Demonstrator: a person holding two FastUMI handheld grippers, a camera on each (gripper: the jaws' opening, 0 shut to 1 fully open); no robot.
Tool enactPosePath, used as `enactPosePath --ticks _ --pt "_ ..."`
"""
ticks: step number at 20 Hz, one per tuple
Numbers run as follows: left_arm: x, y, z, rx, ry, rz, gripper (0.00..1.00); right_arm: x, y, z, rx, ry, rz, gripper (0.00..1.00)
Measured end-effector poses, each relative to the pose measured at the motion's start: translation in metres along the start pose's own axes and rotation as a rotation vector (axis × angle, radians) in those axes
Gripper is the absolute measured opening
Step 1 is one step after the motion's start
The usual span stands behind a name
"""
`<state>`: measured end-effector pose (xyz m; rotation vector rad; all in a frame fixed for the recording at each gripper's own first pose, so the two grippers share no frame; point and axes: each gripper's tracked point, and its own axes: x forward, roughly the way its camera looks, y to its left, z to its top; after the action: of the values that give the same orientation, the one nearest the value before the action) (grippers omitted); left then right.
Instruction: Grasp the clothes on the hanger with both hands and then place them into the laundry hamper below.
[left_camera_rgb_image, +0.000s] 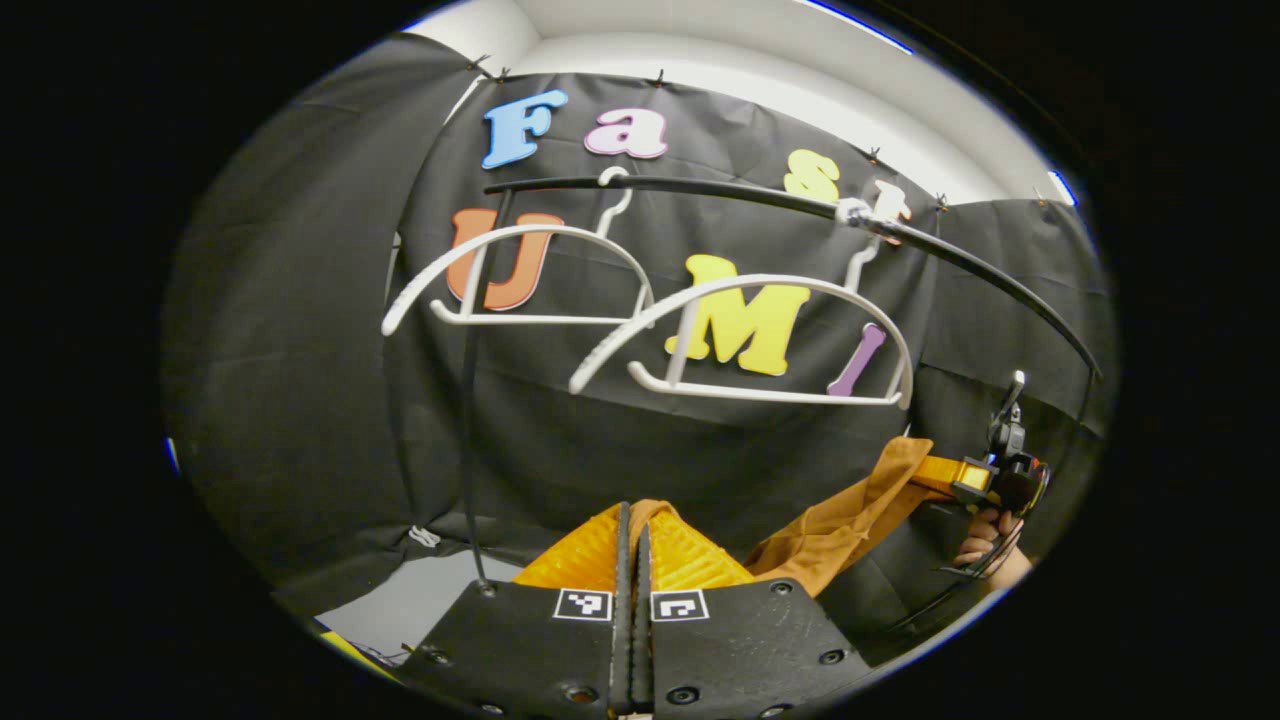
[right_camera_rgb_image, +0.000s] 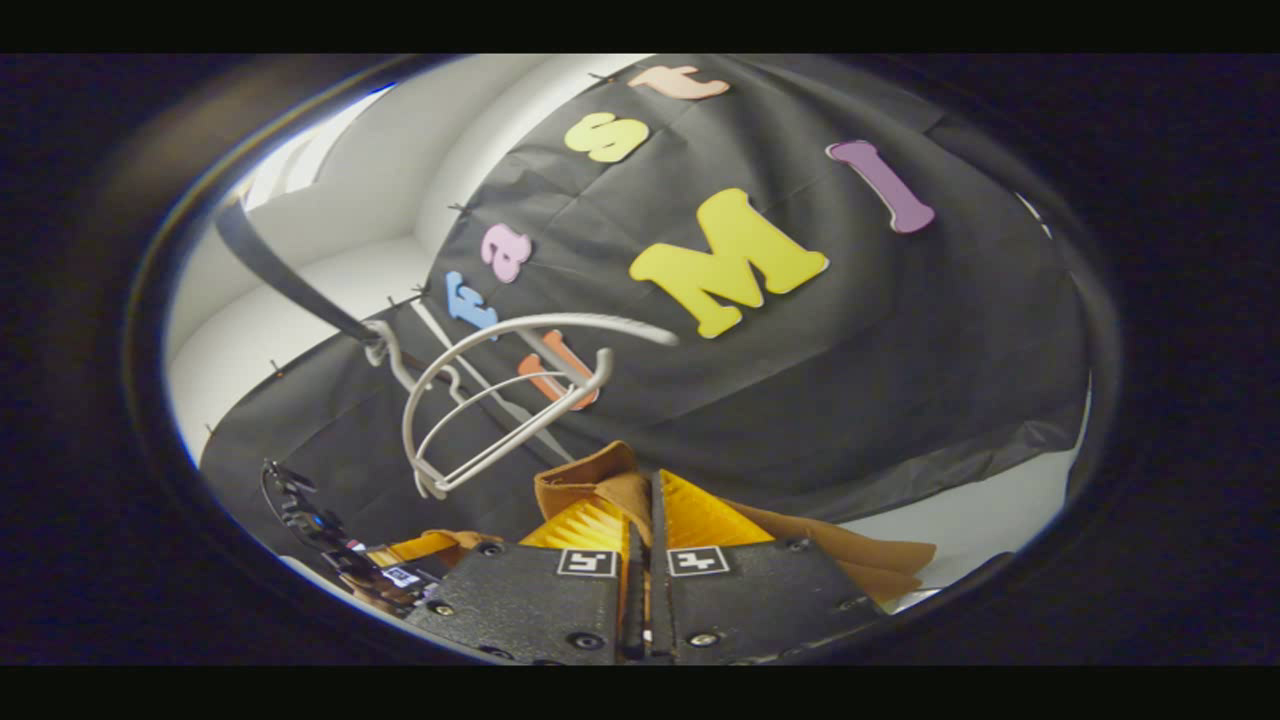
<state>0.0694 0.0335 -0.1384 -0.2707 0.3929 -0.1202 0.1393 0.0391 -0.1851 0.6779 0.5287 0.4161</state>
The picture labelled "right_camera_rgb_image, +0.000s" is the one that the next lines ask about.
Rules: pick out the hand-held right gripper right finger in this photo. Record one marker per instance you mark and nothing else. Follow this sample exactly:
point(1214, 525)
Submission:
point(760, 600)

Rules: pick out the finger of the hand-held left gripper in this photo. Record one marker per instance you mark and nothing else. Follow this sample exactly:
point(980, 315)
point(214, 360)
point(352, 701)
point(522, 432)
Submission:
point(415, 550)

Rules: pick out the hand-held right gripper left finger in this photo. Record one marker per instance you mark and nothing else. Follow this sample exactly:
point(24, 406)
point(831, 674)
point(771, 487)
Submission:
point(530, 610)

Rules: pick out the brown shirt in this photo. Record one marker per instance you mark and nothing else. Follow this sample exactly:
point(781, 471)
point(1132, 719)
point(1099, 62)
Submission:
point(600, 480)

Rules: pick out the white plastic hanger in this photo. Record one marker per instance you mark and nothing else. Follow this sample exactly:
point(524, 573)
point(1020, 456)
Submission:
point(480, 395)
point(590, 325)

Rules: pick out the black clothes rack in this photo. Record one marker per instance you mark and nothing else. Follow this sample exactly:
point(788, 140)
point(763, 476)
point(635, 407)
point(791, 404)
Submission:
point(270, 265)

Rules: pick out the black backdrop cloth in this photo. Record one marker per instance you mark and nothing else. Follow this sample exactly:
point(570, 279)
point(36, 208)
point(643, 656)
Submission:
point(900, 380)

